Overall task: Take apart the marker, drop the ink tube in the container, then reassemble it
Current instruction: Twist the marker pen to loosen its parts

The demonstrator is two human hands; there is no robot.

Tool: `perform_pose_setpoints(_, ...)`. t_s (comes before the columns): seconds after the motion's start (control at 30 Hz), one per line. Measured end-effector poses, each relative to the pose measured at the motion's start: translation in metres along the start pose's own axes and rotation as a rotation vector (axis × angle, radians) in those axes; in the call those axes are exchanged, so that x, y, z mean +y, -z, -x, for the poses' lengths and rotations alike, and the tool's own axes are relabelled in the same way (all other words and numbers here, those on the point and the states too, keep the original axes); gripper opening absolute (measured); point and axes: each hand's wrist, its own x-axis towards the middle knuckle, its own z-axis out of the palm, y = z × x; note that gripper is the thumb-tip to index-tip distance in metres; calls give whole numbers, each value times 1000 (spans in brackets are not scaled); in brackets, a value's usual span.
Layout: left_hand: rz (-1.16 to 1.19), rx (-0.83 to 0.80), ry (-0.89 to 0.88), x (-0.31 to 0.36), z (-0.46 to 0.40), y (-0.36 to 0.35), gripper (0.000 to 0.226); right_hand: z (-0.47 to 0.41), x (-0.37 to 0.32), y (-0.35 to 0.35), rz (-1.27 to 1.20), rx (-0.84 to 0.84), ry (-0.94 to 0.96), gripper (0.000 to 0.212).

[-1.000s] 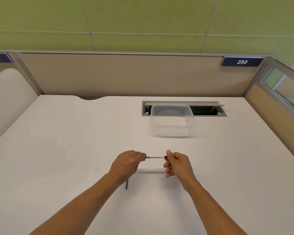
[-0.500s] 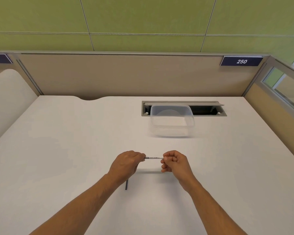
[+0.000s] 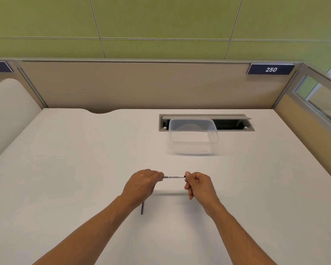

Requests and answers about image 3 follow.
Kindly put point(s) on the person's right hand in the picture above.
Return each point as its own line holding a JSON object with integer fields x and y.
{"x": 202, "y": 190}

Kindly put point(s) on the person's left hand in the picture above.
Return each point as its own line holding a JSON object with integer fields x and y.
{"x": 139, "y": 184}

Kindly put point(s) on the dark thin refill stick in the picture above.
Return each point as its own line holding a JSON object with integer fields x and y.
{"x": 142, "y": 209}

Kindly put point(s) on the white marker with black cap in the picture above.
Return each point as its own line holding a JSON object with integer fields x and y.
{"x": 174, "y": 176}

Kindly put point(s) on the clear plastic container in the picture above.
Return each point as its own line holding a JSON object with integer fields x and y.
{"x": 193, "y": 143}

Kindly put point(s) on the person's right forearm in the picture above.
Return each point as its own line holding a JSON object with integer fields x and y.
{"x": 237, "y": 240}

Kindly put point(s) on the person's left forearm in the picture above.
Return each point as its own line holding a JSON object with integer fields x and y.
{"x": 88, "y": 234}

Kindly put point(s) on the beige desk partition panel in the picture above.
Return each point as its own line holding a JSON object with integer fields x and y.
{"x": 140, "y": 86}

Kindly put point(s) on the beige side partition with window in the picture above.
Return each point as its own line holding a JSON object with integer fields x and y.
{"x": 295, "y": 120}

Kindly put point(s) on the navy desk number sign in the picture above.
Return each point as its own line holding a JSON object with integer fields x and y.
{"x": 270, "y": 69}
{"x": 1, "y": 67}

